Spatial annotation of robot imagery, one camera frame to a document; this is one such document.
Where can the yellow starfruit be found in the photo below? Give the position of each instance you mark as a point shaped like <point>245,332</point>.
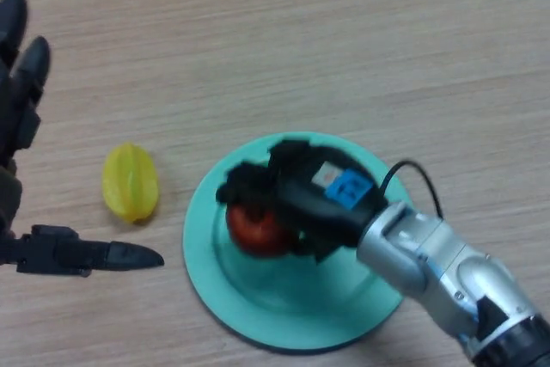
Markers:
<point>129,182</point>

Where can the green round plate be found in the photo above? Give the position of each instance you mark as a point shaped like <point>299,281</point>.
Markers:
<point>266,298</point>

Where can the red apple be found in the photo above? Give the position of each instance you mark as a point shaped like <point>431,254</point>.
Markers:
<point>253,234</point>

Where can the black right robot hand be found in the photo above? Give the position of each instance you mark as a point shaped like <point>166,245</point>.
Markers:
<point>309,203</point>

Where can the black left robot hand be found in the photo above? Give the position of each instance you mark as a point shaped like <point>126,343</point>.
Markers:
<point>17,105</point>

